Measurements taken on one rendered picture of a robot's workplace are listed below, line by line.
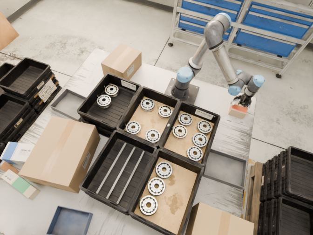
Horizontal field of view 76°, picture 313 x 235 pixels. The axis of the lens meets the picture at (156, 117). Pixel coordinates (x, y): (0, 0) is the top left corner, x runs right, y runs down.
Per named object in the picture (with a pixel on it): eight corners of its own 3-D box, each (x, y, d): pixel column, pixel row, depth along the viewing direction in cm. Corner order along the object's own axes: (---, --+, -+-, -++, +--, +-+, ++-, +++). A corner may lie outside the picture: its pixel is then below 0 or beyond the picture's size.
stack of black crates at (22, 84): (44, 85, 241) (25, 56, 202) (65, 93, 237) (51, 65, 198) (21, 111, 221) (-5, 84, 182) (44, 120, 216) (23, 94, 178)
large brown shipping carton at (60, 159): (78, 193, 128) (68, 186, 111) (34, 183, 130) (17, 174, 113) (100, 138, 149) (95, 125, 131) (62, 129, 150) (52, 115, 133)
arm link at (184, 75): (171, 84, 160) (174, 72, 149) (180, 75, 167) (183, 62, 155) (184, 92, 157) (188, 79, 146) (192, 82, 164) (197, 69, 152)
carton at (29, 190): (40, 190, 127) (36, 189, 122) (33, 199, 124) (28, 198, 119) (14, 171, 133) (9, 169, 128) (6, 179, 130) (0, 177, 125)
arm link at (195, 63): (178, 74, 165) (211, 16, 118) (187, 65, 172) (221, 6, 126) (190, 83, 164) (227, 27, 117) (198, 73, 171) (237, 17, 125)
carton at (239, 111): (231, 100, 174) (234, 94, 168) (244, 104, 172) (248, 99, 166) (227, 114, 166) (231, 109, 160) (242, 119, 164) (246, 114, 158)
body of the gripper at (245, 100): (236, 105, 155) (243, 96, 145) (238, 97, 159) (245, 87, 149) (247, 108, 154) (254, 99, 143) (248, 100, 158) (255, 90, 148)
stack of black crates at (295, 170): (261, 162, 204) (289, 145, 166) (292, 173, 200) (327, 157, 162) (258, 202, 184) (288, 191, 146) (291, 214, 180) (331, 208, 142)
